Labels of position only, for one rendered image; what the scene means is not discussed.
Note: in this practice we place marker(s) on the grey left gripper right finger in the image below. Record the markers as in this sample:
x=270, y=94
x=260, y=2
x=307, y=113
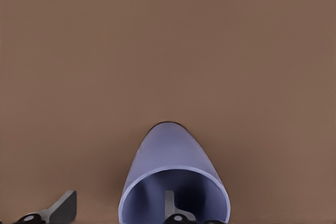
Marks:
x=171, y=207

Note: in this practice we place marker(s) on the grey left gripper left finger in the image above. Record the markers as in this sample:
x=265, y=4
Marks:
x=62, y=207

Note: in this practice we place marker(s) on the blue plastic cup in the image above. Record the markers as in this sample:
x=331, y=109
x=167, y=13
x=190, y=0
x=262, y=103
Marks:
x=172, y=148

